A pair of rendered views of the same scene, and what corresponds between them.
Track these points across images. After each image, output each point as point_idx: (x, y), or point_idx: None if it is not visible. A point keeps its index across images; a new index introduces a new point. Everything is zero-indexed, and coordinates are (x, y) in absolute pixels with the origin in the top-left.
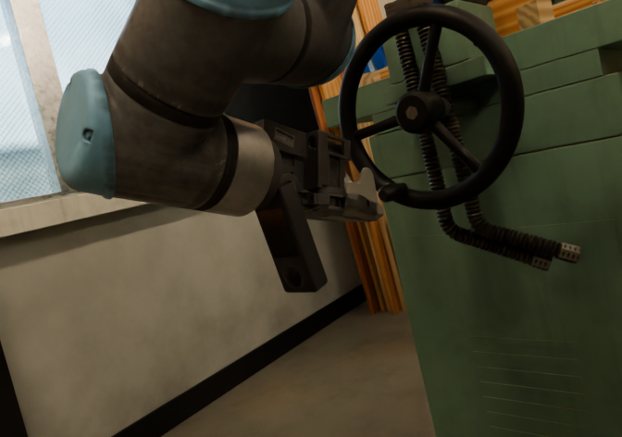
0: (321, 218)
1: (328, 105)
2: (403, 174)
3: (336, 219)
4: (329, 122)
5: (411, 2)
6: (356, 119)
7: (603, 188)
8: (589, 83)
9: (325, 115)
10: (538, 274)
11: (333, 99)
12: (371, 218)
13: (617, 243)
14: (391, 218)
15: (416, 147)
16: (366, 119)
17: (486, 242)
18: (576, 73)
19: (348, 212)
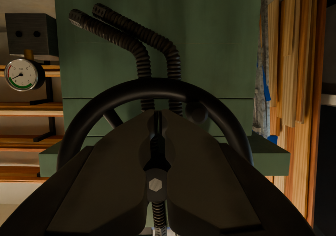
0: (236, 199)
1: (282, 171)
2: (228, 100)
3: (210, 154)
4: (286, 157)
5: (170, 235)
6: (258, 152)
7: (80, 65)
8: None
9: (289, 164)
10: (132, 2)
11: (275, 174)
12: (134, 125)
13: (74, 25)
14: (252, 64)
15: (209, 119)
16: (255, 144)
17: (138, 35)
18: (87, 142)
19: (87, 222)
